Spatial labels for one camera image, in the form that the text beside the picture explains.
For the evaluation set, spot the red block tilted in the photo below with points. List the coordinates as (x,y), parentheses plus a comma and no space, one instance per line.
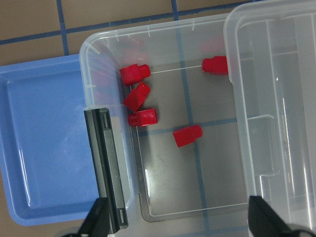
(137,97)

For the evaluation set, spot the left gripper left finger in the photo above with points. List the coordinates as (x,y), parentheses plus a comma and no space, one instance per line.
(97,222)

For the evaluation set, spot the red block upper right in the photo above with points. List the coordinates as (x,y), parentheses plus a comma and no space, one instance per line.
(216,65)

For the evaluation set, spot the red block near latch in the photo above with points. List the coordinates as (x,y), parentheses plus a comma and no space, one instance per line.
(143,118)

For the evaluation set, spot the black box latch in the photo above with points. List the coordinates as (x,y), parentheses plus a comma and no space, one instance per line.
(105,161)

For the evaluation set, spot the clear plastic storage box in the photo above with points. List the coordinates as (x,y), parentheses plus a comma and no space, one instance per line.
(199,184)

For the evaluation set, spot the red block centre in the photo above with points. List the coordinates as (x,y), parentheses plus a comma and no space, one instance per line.
(187,135)

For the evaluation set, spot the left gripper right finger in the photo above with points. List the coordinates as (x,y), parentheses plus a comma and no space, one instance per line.
(263,221)

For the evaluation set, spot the red block upper left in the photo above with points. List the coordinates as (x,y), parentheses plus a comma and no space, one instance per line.
(134,74)

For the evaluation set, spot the blue plastic tray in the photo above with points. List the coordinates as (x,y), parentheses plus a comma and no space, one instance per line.
(45,157)

